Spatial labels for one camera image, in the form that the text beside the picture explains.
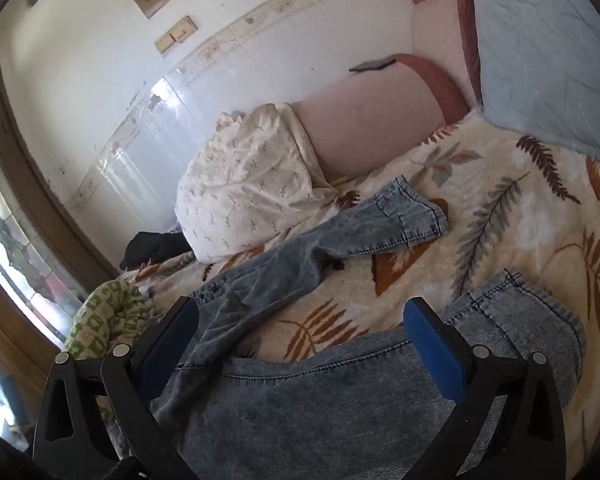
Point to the leaf print blanket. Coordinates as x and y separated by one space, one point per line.
505 240

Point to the light blue quilted pillow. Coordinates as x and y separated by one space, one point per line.
540 50

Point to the dark cloth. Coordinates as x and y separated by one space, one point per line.
152 250

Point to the green patterned cloth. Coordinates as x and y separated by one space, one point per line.
110 315

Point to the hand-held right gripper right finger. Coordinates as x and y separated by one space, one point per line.
435 350

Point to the stained glass window pane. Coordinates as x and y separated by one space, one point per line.
15 255

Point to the blue denim pants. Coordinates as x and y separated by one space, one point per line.
305 410

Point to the wooden window frame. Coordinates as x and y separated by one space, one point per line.
35 195

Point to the beige wall switch plate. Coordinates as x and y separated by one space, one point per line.
176 34

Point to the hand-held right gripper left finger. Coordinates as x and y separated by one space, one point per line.
172 340

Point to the pink and red pillow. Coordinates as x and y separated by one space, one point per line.
370 120

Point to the dark flat object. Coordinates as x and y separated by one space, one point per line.
372 65

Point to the white patterned folded blanket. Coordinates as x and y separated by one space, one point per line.
245 185

